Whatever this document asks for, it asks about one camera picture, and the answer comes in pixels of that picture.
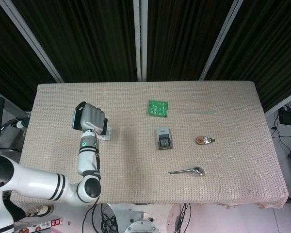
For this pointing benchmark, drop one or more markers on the red printed box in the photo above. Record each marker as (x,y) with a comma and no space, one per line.
(46,223)

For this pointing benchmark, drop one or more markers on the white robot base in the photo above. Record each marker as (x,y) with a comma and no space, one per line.
(140,218)

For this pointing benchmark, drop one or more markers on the green foil packet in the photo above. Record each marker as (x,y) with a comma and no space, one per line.
(157,108)

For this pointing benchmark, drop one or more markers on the grey date stamp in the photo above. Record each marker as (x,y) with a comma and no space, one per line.
(163,136)

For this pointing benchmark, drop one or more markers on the brown correction tape dispenser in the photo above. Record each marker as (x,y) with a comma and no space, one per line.
(201,140)

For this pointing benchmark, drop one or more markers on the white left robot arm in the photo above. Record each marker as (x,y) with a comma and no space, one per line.
(86,157)

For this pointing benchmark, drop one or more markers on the beige waffle tablecloth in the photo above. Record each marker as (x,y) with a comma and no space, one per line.
(148,184)

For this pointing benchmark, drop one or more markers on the black curtain panel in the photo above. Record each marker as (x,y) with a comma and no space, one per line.
(269,48)
(184,36)
(87,36)
(7,60)

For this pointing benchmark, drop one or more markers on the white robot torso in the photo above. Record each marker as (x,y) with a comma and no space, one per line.
(0,213)

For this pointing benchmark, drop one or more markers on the black equipment box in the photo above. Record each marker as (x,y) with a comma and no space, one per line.
(289,117)

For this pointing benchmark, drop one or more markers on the white frame beam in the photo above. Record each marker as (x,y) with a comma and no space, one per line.
(283,100)

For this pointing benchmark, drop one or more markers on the white frame post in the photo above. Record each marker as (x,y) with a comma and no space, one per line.
(220,41)
(140,41)
(31,41)

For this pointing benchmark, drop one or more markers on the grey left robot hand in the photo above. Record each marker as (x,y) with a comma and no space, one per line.
(93,117)

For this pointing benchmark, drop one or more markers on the bent metal tool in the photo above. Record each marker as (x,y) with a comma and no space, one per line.
(194,170)

